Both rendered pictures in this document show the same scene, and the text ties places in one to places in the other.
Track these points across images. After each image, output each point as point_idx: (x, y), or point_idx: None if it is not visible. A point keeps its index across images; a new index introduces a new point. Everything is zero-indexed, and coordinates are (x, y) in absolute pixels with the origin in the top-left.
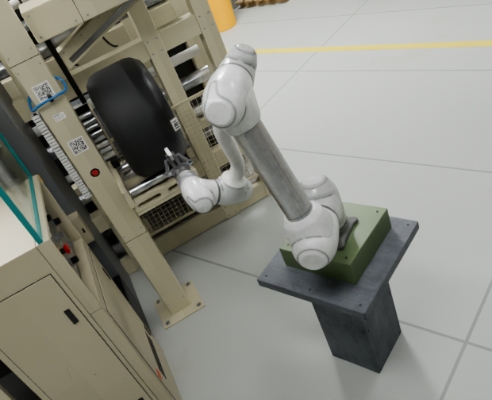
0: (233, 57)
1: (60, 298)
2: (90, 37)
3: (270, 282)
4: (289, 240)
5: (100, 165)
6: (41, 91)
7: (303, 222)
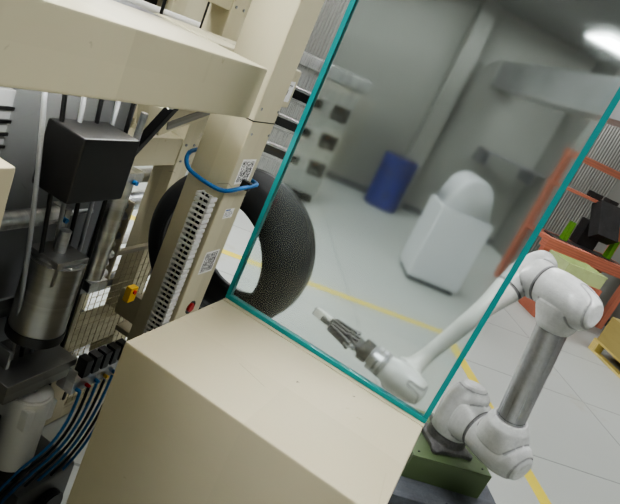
0: (552, 262)
1: None
2: (198, 112)
3: (405, 496)
4: (505, 446)
5: (199, 298)
6: (244, 170)
7: (527, 430)
